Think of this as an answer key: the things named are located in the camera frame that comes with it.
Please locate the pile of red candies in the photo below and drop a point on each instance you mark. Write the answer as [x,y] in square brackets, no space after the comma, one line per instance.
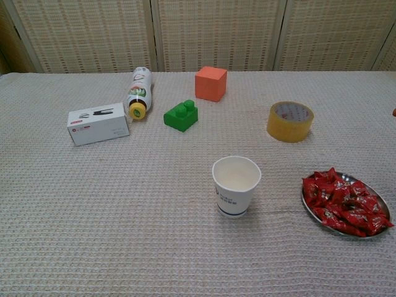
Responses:
[340,201]

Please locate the white paper cup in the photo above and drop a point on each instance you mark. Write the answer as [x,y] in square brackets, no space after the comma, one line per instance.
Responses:
[232,201]

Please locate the oval steel plate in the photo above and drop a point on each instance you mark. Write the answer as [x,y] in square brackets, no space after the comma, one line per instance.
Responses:
[349,178]

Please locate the yellow packing tape roll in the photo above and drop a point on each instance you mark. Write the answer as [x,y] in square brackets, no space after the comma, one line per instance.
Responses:
[287,131]

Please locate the orange foam cube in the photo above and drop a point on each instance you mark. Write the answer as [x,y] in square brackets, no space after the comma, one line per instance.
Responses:
[210,86]

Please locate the woven folding screen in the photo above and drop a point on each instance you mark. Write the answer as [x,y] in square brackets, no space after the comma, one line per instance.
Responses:
[216,31]

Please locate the green toy building block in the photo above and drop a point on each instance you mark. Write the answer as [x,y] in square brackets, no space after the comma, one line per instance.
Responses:
[181,122]

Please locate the yellow capped drink bottle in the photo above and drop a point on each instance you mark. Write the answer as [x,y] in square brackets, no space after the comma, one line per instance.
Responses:
[139,92]

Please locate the beige woven tablecloth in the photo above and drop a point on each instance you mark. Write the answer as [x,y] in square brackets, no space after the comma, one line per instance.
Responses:
[123,216]

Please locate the white stapler box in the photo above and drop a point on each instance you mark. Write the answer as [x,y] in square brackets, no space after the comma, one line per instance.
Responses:
[99,130]

